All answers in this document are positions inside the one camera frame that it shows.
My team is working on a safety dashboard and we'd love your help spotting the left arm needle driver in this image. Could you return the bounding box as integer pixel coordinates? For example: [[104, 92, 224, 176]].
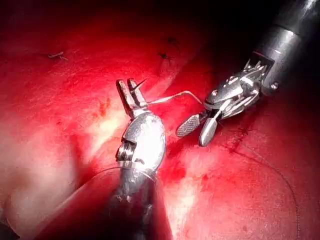
[[115, 113, 168, 174]]

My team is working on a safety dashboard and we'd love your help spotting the right arm needle driver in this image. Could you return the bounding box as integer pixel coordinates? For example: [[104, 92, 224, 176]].
[[203, 51, 276, 121]]

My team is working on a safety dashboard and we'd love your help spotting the right arm needle driver jaw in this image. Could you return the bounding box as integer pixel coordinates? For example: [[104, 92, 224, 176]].
[[198, 116, 221, 148], [175, 114, 203, 139]]

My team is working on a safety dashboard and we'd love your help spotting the left arm needle driver jaw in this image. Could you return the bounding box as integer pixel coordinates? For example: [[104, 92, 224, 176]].
[[126, 77, 149, 114], [115, 78, 138, 119]]

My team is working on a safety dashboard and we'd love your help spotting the curved steel needle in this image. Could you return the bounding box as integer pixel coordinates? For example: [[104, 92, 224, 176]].
[[136, 78, 203, 106]]

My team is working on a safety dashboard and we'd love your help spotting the blue thread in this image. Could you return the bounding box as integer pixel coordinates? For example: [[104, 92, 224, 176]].
[[224, 127, 301, 236]]

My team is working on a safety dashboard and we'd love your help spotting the blue stitching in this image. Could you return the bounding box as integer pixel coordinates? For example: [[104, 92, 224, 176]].
[[157, 36, 181, 61]]

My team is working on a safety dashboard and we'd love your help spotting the tissue pad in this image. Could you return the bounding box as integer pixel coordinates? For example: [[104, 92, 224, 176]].
[[0, 0, 320, 240]]

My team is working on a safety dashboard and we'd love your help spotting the short grey thread piece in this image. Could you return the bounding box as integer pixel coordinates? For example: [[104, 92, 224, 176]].
[[47, 51, 69, 61]]

